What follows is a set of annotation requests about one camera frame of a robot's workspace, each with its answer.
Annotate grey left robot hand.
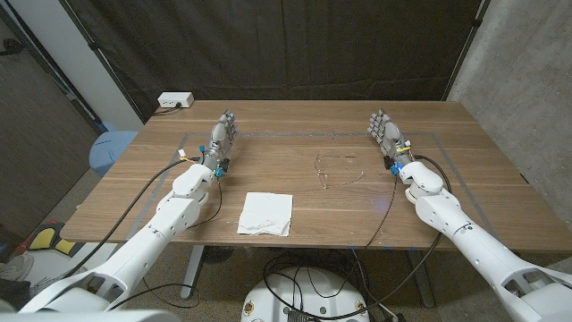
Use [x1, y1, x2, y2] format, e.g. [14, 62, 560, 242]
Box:
[200, 108, 240, 168]

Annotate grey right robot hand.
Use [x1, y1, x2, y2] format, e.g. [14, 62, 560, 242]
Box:
[366, 107, 416, 168]

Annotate clear plastic glasses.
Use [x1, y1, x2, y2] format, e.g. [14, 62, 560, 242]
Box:
[313, 153, 364, 190]

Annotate white tissue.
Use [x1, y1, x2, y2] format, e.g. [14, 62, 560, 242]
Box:
[236, 191, 294, 237]

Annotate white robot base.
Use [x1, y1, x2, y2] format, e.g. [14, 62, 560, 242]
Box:
[240, 267, 371, 322]

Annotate white power strip box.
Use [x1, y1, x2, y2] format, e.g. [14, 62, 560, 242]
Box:
[157, 91, 196, 109]

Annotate light blue round stool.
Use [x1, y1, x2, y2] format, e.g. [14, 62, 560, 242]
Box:
[88, 121, 139, 179]

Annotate black round ribbed object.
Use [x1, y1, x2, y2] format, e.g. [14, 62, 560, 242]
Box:
[203, 245, 236, 265]

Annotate black backdrop stand pole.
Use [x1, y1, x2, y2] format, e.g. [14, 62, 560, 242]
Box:
[59, 0, 147, 125]
[441, 0, 492, 102]

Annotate grey table leg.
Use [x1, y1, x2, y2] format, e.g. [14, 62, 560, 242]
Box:
[406, 250, 437, 309]

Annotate yellow and black floor mat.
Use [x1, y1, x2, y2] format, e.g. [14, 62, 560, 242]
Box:
[26, 221, 86, 258]

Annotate white floor board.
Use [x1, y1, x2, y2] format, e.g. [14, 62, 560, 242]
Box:
[24, 243, 120, 287]

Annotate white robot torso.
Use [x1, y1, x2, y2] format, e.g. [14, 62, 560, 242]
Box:
[0, 309, 181, 322]

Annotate dark trouser leg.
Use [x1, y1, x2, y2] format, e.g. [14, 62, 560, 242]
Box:
[0, 279, 30, 310]

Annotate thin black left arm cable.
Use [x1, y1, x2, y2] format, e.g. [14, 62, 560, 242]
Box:
[109, 176, 223, 312]

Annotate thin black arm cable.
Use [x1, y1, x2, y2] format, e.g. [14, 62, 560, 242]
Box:
[109, 176, 223, 312]
[307, 174, 399, 300]

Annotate black power strip cord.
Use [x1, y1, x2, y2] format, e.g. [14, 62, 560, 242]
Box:
[151, 103, 182, 116]

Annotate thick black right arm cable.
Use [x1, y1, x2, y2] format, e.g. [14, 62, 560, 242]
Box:
[263, 154, 453, 322]

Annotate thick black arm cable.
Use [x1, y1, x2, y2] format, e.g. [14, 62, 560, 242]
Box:
[62, 157, 202, 278]
[263, 154, 453, 322]

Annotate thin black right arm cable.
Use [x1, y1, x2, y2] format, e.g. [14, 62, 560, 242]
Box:
[307, 174, 399, 300]

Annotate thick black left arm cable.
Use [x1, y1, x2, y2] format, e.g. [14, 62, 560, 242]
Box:
[62, 157, 202, 278]

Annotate black looped base cable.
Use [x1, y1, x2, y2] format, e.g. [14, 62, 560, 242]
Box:
[262, 253, 316, 321]

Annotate black diagonal wall rail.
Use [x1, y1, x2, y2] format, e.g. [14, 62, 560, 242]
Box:
[0, 3, 108, 134]

